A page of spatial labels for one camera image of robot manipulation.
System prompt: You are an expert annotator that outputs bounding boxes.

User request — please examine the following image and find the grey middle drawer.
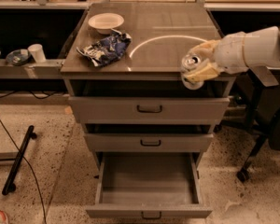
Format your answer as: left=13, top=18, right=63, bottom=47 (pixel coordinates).
left=85, top=133, right=213, bottom=152

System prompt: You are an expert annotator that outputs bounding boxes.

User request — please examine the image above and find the black office chair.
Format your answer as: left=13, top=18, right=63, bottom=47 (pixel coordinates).
left=217, top=67, right=280, bottom=182

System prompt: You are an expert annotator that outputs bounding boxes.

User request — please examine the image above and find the black bar with wheel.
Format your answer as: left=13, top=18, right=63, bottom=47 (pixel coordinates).
left=2, top=125, right=37, bottom=195

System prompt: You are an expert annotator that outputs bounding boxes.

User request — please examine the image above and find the grey top drawer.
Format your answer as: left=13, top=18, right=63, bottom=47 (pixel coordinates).
left=69, top=97, right=229, bottom=125

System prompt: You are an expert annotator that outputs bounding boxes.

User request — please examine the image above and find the blue bowl with items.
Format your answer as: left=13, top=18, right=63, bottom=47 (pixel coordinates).
left=6, top=49, right=31, bottom=66

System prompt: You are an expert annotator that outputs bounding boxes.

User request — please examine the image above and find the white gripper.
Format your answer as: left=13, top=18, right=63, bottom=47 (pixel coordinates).
left=184, top=32, right=248, bottom=83

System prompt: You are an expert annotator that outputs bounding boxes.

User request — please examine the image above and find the white bowl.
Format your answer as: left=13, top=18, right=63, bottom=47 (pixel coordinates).
left=88, top=13, right=124, bottom=35

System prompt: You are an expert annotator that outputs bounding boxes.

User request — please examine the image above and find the black floor cable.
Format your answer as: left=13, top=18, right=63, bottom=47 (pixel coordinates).
left=0, top=105, right=48, bottom=224

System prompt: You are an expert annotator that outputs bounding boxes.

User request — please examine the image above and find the grey side shelf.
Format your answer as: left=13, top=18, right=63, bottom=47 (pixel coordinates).
left=0, top=59, right=64, bottom=79

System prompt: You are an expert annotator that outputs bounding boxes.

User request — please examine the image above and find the silver 7up can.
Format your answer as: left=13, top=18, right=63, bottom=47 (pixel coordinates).
left=180, top=55, right=203, bottom=91

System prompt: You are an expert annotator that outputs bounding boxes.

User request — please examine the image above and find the grey drawer cabinet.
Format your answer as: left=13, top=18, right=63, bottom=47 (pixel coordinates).
left=62, top=3, right=233, bottom=163

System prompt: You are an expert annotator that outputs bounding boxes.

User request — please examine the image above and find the blue crumpled chip bag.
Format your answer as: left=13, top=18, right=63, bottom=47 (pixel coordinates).
left=77, top=30, right=132, bottom=67

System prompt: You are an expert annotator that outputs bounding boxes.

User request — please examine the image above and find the grey drawer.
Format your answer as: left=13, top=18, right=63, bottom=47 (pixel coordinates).
left=87, top=153, right=212, bottom=219
left=85, top=133, right=213, bottom=152
left=69, top=97, right=229, bottom=125

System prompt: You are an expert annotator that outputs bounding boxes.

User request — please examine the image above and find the white paper cup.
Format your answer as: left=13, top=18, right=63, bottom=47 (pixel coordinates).
left=28, top=44, right=46, bottom=63

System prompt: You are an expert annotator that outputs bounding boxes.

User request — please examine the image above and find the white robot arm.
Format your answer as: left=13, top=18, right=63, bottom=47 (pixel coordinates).
left=180, top=26, right=280, bottom=90

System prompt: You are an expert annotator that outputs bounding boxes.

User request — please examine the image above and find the grey bottom drawer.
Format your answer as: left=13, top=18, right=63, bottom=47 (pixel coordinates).
left=87, top=153, right=212, bottom=219

